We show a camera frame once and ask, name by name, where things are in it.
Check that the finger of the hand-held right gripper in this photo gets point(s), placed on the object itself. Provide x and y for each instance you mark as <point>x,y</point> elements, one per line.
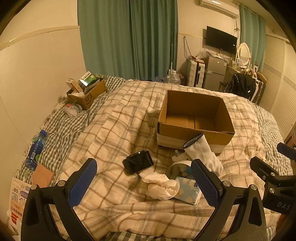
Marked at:
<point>286,150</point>
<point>262,166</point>

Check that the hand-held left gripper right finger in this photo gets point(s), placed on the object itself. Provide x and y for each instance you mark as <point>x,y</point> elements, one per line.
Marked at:
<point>205,183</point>

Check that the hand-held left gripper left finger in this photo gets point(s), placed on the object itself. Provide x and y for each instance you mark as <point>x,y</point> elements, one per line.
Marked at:
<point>85,178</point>

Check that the light blue tissue pack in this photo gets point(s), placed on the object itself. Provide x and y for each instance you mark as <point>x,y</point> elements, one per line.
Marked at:
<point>187,190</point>

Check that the white sock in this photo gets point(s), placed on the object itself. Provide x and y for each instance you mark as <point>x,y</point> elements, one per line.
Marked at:
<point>198,150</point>

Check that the white plush toy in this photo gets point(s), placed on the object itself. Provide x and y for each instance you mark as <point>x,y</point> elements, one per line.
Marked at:
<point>181,157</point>

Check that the white cloth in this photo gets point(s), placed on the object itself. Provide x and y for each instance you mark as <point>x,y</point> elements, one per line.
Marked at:
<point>159,185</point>

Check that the black pouch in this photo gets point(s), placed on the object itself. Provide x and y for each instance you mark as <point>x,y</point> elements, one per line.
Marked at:
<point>137,162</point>

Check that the large cardboard box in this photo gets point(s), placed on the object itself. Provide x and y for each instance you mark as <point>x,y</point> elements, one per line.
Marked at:
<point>185,109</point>

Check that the brown paper envelope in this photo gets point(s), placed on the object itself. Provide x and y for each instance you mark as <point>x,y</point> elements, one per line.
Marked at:
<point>42,175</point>

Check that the blue water bottle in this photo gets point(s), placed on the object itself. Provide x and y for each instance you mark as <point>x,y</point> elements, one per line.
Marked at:
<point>34,150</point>

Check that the brown patterned suitcase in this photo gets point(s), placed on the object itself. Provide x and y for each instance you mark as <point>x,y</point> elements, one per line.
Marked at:
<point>260,90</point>

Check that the clear plastic item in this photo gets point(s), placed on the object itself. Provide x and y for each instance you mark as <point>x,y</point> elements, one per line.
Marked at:
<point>71,110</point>

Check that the white louvred wardrobe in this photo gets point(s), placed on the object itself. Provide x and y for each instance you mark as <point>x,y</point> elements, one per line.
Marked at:
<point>279,81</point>

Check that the printed white plastic bag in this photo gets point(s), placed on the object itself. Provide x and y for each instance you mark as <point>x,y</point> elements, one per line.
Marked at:
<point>18,201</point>

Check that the cream plaid blanket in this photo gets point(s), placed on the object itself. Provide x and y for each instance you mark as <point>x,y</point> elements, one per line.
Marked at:
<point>127,120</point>

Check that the black jacket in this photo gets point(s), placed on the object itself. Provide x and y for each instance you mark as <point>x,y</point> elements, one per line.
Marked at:
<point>241,85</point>

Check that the small printed cardboard box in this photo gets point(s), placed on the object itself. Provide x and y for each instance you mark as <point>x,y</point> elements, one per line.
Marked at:
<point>89,98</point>

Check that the dark chair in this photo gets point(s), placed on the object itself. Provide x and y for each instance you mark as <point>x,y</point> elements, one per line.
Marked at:
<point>223,86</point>

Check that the beige slim carton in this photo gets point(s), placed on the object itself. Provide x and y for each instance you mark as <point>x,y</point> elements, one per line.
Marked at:
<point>74,84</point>

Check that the white dressing table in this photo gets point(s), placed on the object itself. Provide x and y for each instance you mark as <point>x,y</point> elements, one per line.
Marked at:
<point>231,69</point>

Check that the green and black packet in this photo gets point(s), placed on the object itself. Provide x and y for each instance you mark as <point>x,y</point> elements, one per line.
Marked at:
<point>87,80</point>

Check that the silver small fridge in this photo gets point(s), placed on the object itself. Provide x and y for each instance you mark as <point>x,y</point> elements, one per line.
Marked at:
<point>214,74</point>

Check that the dark patterned bag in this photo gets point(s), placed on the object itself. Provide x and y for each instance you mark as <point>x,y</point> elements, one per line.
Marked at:
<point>182,78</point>

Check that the white oval mirror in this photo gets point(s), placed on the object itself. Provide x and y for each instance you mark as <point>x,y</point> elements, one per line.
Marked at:
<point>244,52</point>

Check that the white ribbed suitcase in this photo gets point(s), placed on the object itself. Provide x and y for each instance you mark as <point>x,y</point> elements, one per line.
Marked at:
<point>194,74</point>

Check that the large clear water jug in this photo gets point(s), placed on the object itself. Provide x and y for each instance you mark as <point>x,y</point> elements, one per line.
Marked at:
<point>174,77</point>

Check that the narrow green curtain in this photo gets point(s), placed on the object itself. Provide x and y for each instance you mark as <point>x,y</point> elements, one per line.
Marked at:
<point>252,34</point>

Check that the light green curtain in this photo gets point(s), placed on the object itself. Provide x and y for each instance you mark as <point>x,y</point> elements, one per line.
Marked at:
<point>104,34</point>

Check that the dark green curtain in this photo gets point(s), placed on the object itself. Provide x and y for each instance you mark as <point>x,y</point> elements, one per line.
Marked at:
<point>155,39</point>

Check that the white air conditioner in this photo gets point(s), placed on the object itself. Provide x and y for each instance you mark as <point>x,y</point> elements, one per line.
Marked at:
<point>219,8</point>

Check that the black wall television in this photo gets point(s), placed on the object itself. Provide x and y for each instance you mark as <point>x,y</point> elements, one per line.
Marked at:
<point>220,40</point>

